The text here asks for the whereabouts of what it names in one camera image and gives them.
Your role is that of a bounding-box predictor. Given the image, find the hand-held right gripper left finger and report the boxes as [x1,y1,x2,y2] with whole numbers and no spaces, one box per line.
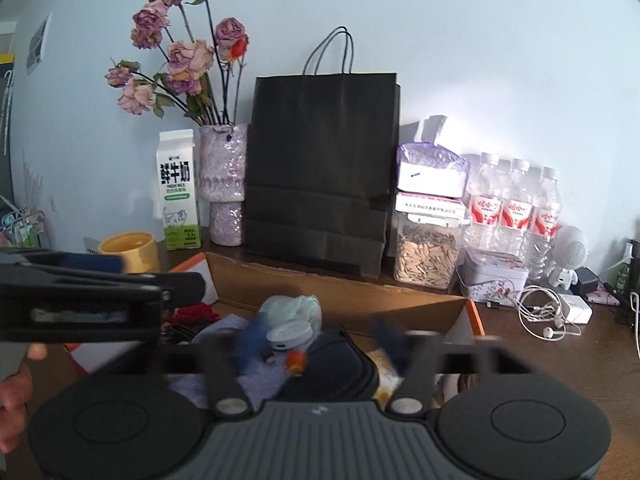
[102,315,273,418]

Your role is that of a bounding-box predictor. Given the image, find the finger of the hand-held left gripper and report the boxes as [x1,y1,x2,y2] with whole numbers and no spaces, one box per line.
[0,265,207,307]
[0,247,124,275]

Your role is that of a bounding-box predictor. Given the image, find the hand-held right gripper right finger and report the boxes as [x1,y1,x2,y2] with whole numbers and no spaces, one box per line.
[372,317,532,417]

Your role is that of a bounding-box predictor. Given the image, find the red artificial rose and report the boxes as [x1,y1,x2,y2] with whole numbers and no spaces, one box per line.
[165,302,221,331]

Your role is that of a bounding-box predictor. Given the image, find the round white capped container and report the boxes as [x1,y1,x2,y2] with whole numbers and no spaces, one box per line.
[265,322,313,353]

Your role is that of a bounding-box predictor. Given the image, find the lavender drawstring cloth pouch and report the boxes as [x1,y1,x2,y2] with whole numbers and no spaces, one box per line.
[175,317,301,406]

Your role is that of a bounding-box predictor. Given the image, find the iridescent plastic bag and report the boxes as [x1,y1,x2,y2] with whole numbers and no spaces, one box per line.
[260,294,323,333]

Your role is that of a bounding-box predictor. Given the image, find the dark blue zip pouch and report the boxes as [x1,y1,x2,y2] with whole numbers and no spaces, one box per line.
[295,327,381,403]

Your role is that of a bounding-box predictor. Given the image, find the red cardboard box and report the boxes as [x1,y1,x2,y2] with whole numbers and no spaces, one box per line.
[64,252,486,411]

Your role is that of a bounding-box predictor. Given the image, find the person's left hand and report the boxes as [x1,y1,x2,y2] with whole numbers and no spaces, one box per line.
[0,342,48,453]

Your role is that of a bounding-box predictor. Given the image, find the yellow mug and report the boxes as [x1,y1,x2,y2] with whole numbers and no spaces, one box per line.
[97,231,162,275]

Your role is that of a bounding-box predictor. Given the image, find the metal trolley with supplies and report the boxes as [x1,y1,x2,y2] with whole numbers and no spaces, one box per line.
[0,195,51,251]

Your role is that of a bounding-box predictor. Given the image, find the clear jar of seeds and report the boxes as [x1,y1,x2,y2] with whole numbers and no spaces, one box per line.
[392,210,463,290]

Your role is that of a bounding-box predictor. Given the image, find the white green milk carton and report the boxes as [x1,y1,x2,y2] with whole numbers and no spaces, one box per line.
[157,129,202,251]

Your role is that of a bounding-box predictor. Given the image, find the floral tin box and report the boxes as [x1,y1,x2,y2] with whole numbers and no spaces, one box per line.
[457,247,530,303]

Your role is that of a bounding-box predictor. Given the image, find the purple textured vase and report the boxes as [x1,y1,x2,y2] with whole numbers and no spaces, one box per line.
[199,122,249,247]

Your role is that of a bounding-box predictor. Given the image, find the white flat box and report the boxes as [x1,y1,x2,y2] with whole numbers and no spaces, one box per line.
[394,191,466,216]

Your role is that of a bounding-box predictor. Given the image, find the clear water bottle red label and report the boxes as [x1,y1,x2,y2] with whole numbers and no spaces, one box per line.
[462,152,503,251]
[500,158,532,256]
[522,166,562,281]

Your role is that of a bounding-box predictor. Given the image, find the purple wrapped tissue pack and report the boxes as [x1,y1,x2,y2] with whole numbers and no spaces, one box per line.
[396,115,472,198]

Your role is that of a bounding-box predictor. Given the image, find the black yellow-edged board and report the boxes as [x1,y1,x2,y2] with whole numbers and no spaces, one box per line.
[0,22,18,161]

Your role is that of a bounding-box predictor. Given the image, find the white flat charger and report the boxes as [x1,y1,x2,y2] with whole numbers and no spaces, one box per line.
[557,294,593,325]

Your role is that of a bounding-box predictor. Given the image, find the black paper bag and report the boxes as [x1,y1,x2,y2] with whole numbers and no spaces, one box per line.
[242,26,402,281]

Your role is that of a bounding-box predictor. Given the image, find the white robot-shaped speaker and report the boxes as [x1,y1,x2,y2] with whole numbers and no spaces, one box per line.
[546,225,591,288]

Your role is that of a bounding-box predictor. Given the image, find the black power adapter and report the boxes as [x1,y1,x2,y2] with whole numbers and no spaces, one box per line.
[575,266,601,296]

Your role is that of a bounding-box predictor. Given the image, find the pink flat case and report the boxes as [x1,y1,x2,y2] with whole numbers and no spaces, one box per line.
[585,290,623,307]

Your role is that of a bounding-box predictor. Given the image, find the bunch of dried roses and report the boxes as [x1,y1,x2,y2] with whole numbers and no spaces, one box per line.
[105,0,250,128]

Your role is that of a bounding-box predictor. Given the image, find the black upright device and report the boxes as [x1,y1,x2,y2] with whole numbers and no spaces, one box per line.
[625,239,640,321]

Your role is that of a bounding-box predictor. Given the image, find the white wired earphones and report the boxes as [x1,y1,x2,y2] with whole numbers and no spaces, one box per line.
[515,285,583,339]

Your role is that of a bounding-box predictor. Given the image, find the white wall panel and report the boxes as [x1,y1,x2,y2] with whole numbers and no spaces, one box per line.
[26,11,53,78]

